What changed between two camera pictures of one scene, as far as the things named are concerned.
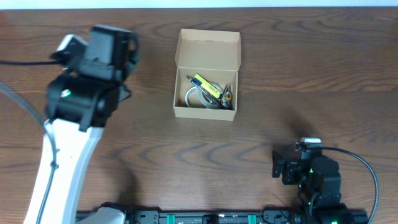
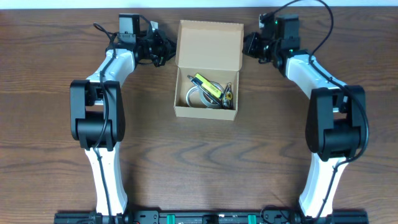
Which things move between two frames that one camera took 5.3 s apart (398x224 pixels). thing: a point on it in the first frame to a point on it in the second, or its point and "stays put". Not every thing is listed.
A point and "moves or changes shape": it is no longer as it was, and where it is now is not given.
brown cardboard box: (214, 54) moves or changes shape
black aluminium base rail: (263, 216) stays put
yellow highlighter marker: (208, 86) stays put
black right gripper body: (292, 175) to (259, 47)
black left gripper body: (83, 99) to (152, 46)
